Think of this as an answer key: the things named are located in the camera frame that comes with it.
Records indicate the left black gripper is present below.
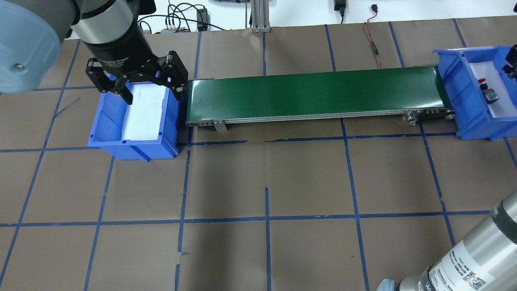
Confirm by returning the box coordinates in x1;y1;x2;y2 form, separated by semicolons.
86;28;188;105

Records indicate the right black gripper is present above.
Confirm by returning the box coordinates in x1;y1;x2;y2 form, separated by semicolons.
502;44;517;79

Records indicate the red push button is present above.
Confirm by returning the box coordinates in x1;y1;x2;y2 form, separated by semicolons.
478;78;499;105

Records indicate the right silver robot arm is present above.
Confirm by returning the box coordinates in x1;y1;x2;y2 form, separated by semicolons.
377;46;517;291

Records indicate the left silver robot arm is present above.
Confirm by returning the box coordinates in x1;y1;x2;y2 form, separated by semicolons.
0;0;188;105

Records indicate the white foam pad destination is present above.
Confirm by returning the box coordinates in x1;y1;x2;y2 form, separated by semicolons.
469;61;517;118

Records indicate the white foam pad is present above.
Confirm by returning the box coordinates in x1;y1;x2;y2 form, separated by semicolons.
121;83;167;141

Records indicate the blue source bin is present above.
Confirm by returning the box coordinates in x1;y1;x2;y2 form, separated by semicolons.
87;82;185;162

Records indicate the black power adapter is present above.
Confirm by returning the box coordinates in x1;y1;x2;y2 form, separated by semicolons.
196;8;210;32

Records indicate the green conveyor belt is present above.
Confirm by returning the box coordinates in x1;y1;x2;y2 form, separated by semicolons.
186;66;456;131

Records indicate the red thin wire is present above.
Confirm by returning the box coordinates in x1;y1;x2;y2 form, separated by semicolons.
363;4;384;69

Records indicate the aluminium frame post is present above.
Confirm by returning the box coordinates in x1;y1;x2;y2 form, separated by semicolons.
250;0;271;33

